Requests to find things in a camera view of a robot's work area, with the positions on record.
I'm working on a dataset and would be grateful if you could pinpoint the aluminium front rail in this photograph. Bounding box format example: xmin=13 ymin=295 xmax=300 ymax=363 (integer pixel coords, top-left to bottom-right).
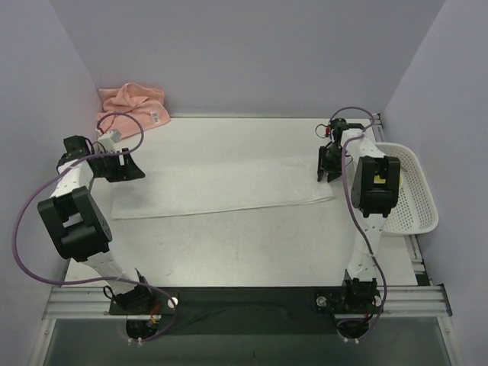
xmin=43 ymin=286 xmax=452 ymax=319

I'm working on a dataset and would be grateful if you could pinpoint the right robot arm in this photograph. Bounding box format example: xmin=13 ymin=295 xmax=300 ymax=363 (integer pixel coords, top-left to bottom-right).
xmin=317 ymin=118 xmax=400 ymax=314

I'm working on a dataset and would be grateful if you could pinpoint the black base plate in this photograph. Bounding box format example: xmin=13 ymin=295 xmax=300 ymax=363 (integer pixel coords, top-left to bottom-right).
xmin=104 ymin=281 xmax=384 ymax=341

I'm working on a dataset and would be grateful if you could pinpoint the pink towel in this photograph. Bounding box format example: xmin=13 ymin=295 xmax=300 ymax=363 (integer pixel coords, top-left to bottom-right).
xmin=96 ymin=82 xmax=171 ymax=140

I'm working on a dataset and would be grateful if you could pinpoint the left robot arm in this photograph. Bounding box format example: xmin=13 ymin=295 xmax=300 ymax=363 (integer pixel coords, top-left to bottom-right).
xmin=37 ymin=135 xmax=156 ymax=314

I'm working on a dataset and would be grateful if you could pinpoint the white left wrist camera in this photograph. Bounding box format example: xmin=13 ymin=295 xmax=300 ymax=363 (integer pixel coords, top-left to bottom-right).
xmin=97 ymin=130 xmax=121 ymax=153

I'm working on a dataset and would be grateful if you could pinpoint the white towel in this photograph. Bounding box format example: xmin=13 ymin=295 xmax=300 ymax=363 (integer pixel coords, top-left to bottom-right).
xmin=111 ymin=158 xmax=335 ymax=220

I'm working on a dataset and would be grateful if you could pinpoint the white perforated plastic basket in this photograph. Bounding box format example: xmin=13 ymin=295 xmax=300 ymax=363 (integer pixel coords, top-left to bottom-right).
xmin=377 ymin=143 xmax=439 ymax=236

